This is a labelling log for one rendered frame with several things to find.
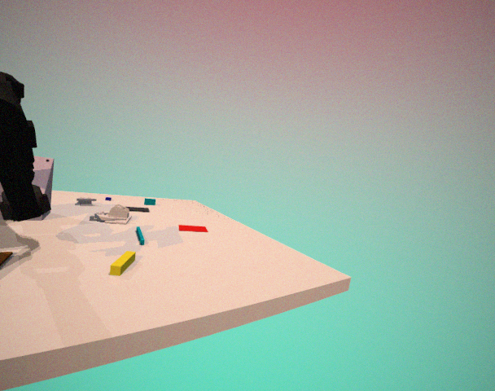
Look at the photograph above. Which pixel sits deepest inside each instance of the red rectangular block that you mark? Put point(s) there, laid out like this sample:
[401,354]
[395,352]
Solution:
[193,228]

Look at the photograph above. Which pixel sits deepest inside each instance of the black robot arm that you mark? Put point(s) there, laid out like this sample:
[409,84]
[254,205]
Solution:
[21,200]

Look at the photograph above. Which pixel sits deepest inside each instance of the yellow rectangular block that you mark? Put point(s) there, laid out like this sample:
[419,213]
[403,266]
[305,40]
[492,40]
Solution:
[118,267]

